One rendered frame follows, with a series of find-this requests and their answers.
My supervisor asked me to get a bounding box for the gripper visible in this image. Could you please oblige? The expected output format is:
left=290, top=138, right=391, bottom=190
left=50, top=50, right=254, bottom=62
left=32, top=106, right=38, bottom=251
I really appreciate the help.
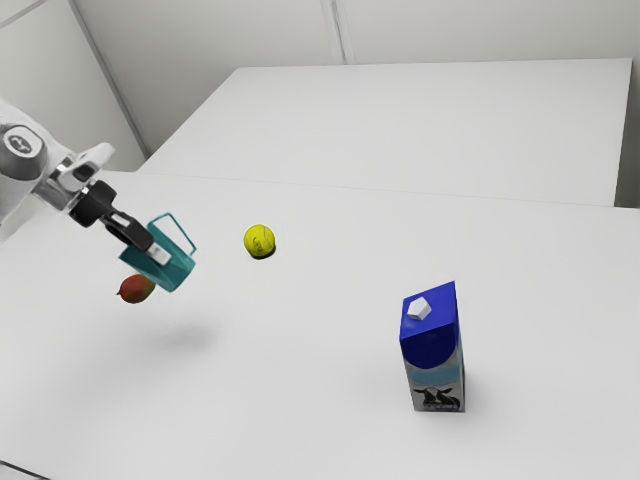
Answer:
left=68, top=180, right=171, bottom=267

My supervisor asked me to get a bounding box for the teal faceted mug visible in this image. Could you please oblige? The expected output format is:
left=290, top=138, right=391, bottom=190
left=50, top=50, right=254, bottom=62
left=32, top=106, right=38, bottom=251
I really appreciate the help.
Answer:
left=118, top=212, right=198, bottom=294

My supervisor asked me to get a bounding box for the red green mango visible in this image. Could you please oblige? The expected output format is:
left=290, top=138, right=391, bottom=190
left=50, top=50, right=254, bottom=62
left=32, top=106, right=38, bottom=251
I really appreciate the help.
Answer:
left=117, top=273, right=157, bottom=305

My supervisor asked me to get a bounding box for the yellow tennis ball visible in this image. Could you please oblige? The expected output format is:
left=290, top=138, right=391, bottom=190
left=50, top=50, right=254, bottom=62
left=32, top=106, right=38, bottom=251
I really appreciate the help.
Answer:
left=243, top=223, right=276, bottom=260

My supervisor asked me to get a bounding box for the blue milk carton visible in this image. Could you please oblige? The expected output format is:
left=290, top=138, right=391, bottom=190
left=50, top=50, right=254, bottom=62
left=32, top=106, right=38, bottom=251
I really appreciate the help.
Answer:
left=398, top=280, right=466, bottom=414

